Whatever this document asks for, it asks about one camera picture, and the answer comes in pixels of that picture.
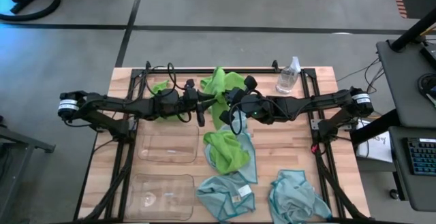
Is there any black keyboard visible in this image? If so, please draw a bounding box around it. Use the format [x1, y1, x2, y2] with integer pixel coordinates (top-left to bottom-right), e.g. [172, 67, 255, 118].
[405, 137, 436, 177]

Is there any black round headset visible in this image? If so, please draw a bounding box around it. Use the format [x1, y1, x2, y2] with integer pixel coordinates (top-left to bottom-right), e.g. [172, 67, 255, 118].
[417, 73, 436, 99]

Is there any light blue microfiber towel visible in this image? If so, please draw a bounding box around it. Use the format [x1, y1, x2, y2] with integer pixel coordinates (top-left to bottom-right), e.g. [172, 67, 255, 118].
[268, 169, 334, 224]
[203, 110, 259, 185]

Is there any white paper sheet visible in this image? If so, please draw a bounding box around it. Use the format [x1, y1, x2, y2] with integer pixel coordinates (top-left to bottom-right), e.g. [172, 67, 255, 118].
[356, 118, 394, 163]

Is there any black right camera cable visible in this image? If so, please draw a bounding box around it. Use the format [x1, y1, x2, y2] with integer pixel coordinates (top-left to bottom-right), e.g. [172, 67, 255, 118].
[228, 101, 243, 136]

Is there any black vacuum hose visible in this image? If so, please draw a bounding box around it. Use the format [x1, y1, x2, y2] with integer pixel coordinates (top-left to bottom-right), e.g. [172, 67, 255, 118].
[0, 0, 62, 22]

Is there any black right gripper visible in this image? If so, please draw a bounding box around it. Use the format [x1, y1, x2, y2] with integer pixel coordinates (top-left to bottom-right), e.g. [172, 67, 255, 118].
[219, 75, 272, 125]

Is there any black left camera cable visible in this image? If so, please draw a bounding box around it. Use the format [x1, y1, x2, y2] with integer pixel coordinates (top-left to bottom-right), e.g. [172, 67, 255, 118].
[144, 61, 193, 125]

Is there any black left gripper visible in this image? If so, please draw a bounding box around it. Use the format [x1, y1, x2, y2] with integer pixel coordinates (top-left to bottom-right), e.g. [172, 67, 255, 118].
[182, 78, 219, 128]

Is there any grey desk with keyboard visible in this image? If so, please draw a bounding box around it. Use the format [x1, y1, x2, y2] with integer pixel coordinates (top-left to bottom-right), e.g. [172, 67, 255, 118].
[388, 125, 436, 213]

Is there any black camera cable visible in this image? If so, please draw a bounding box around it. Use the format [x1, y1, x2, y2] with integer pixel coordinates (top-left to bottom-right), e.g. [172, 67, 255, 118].
[228, 101, 243, 136]
[144, 61, 193, 125]

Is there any black desk device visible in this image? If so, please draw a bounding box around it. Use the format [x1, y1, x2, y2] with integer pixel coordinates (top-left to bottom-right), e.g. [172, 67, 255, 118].
[420, 42, 436, 68]

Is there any clear spray bottle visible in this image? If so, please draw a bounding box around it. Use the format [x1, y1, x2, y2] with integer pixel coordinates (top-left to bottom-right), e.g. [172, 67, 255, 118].
[275, 56, 302, 95]

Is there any black aluminium table frame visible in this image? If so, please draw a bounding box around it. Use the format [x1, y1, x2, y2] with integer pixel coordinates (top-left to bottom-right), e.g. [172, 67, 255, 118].
[73, 59, 374, 224]

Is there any clear plastic basket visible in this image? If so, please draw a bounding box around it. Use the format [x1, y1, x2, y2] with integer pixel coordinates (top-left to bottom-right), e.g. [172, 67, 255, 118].
[137, 123, 200, 165]
[125, 173, 196, 222]

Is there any light blue towel with label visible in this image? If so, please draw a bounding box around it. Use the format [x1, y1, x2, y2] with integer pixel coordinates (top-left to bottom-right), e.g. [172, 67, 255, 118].
[196, 172, 257, 223]

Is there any grey metal stand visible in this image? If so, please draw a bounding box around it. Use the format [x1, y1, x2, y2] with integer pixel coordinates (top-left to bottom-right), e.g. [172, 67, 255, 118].
[0, 114, 56, 224]

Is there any green microfiber towel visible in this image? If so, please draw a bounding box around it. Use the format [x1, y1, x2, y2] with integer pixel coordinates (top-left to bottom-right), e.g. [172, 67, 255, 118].
[151, 79, 187, 123]
[200, 66, 247, 130]
[203, 129, 252, 176]

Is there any black desk beam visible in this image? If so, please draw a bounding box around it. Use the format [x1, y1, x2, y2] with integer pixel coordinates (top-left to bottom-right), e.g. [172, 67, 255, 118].
[350, 108, 401, 146]

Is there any black pole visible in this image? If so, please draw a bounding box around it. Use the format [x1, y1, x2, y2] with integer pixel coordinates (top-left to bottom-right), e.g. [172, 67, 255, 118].
[390, 7, 436, 53]

